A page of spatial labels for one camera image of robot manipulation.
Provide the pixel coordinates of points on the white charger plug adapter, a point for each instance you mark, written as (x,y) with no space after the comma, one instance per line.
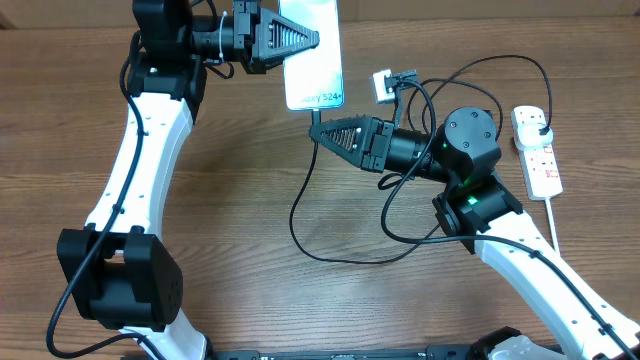
(530,137)

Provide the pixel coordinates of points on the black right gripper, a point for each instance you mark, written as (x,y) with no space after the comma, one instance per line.
(359,153)

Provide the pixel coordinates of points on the blue Galaxy S24+ smartphone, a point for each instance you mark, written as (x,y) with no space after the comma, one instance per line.
(313,79)

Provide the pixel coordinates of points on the white power strip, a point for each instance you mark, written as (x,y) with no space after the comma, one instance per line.
(540,169)

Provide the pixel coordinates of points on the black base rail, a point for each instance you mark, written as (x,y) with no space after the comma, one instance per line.
(432,352)

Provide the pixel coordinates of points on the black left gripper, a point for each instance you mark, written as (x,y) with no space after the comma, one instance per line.
(255,58)

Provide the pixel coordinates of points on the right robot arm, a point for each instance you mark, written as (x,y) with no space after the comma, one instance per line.
(477,210)

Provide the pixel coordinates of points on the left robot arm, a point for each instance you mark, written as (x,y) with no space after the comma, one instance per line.
(118,271)

